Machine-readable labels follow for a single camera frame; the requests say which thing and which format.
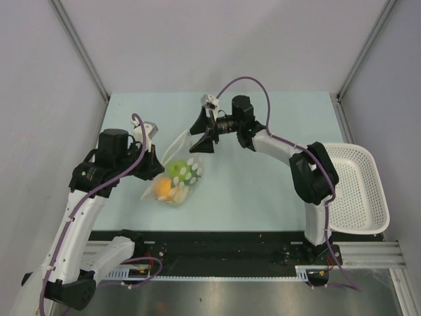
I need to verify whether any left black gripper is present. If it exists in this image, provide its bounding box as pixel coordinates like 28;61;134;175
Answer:
116;141;164;180

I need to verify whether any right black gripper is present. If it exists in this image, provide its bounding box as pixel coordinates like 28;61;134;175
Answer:
188;105;242;153

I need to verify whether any orange fake fruit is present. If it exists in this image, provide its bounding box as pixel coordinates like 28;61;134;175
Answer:
153;177;172;201

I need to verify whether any green fake apple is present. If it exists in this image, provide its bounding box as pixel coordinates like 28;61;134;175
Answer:
166;160;191;181

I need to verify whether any clear polka dot zip bag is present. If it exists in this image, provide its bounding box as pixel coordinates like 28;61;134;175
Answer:
141;130;205;206

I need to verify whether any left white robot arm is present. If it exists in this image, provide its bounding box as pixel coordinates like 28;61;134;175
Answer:
12;122;164;315

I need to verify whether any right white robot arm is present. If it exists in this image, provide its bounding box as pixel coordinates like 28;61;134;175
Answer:
189;94;339;264

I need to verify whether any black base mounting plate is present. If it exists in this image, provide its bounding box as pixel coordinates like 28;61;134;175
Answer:
89;229;341;277

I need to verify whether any white perforated plastic basket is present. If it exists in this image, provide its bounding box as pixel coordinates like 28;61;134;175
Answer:
324;143;390;235

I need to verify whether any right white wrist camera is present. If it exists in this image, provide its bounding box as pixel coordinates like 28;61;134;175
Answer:
201;94;219;110

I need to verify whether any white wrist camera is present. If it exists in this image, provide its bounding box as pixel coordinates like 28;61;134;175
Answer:
201;94;219;110
132;119;159;152

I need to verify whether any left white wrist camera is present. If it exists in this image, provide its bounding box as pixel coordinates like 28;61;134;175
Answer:
132;119;159;152

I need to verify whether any right aluminium corner post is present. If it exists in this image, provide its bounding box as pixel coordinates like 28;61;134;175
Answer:
336;0;399;101

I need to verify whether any aluminium corner post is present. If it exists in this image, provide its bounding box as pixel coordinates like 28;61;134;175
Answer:
49;0;111;104
336;0;399;101

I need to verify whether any left aluminium corner post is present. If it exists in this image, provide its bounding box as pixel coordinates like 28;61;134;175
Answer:
49;0;111;104

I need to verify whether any white slotted cable duct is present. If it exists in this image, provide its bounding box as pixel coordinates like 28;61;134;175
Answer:
103;266;321;284

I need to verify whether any aluminium frame rail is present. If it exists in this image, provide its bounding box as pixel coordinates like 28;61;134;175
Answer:
82;241;406;269

